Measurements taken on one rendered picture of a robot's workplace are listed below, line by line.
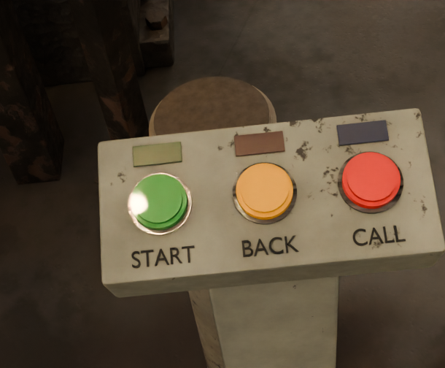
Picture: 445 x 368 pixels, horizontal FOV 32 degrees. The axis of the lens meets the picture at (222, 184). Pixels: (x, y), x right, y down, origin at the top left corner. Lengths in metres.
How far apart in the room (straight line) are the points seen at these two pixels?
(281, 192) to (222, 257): 0.06
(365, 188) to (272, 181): 0.06
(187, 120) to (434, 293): 0.61
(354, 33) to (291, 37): 0.13
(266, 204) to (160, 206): 0.07
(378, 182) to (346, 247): 0.05
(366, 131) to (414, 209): 0.07
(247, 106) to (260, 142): 0.16
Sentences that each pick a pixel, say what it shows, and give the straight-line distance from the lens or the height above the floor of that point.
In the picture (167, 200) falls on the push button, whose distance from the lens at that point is 0.54.
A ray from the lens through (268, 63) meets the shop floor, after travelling 1.54.
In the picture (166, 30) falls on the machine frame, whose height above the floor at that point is 0.07.
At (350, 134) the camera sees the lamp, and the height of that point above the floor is 0.61.
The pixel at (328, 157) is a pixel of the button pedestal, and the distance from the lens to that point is 0.56.
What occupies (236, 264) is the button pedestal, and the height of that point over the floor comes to 0.58.
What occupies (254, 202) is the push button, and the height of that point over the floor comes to 0.61.
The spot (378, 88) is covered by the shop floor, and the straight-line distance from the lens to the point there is 1.48.
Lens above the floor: 1.03
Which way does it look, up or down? 51 degrees down
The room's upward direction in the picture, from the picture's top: 9 degrees counter-clockwise
